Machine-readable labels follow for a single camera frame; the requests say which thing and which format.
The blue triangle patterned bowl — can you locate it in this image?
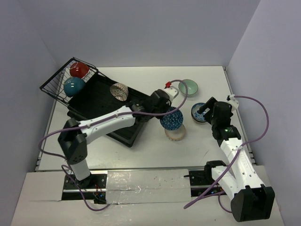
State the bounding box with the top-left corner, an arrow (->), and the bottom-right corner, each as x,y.
160,110 -> 183,131

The white bowl orange rim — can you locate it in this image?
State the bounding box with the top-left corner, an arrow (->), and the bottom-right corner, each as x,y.
165,124 -> 186,141

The brown patterned bowl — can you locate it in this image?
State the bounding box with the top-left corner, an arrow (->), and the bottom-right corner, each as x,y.
109,83 -> 129,101

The teal bowl tan inside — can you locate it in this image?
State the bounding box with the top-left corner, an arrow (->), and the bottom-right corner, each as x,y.
63,77 -> 86,97

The red floral bowl white inside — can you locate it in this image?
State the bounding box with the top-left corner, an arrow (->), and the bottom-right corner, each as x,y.
70,62 -> 89,79

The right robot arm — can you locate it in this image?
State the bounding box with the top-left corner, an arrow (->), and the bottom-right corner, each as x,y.
198,95 -> 275,222

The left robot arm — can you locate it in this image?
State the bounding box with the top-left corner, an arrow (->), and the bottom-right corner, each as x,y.
58,88 -> 178,188

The blue floral bowl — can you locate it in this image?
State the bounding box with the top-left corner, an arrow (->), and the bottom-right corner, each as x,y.
191,102 -> 209,123

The mint green bowl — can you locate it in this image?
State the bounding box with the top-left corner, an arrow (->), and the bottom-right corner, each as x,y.
178,79 -> 198,97

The black plastic drain tray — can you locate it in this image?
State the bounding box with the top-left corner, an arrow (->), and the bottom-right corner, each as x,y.
67,73 -> 153,148

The white taped sheet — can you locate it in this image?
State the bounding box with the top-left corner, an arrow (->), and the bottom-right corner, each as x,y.
105,169 -> 191,204

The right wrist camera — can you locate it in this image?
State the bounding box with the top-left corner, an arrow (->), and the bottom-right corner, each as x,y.
227,94 -> 239,112

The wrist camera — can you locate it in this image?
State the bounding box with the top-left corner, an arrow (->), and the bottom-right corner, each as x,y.
227,94 -> 239,112
163,81 -> 179,102

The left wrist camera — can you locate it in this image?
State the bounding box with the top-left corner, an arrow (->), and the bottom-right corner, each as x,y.
163,81 -> 179,102

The black mounting rail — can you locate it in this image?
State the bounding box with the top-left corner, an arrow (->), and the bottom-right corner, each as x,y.
61,167 -> 232,204

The black wire dish rack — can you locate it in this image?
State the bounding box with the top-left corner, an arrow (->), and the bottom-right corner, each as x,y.
40,57 -> 99,106

